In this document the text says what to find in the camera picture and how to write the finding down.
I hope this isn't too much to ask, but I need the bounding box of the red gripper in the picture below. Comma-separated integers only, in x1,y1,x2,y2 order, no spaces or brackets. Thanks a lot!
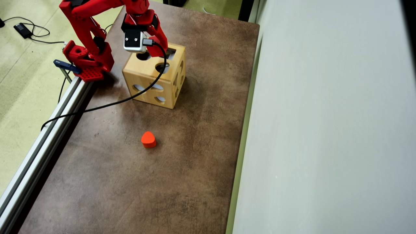
121,8,169,58

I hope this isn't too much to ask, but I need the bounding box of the wooden shape sorter box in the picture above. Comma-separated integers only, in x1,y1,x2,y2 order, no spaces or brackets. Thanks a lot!
122,36,186,110

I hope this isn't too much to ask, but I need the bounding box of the blue clamp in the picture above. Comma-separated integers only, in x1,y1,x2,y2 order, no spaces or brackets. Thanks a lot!
54,59,82,84

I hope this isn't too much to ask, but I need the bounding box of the orange rounded triangle block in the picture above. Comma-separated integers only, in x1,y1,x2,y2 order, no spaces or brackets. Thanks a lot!
141,131,157,149

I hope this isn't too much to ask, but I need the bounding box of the brown table mat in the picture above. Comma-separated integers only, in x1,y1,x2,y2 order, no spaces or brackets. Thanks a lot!
18,0,260,234

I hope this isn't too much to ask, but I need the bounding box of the black power adapter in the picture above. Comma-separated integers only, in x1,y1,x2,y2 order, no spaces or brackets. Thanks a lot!
14,23,33,39

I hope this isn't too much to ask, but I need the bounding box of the thick black camera cable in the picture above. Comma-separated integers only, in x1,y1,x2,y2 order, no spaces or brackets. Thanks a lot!
40,38,168,131

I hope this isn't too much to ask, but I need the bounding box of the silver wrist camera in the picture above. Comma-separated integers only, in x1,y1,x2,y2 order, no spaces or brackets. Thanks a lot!
123,29,147,53

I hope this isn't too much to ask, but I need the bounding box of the dark post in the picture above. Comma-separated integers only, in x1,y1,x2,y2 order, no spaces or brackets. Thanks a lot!
238,0,254,22

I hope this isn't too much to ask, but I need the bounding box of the thin black floor cable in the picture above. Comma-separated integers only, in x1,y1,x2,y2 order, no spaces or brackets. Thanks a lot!
3,16,65,44

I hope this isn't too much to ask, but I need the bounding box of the aluminium profile rail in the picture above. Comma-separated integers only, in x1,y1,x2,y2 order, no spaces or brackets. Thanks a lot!
0,76,95,234

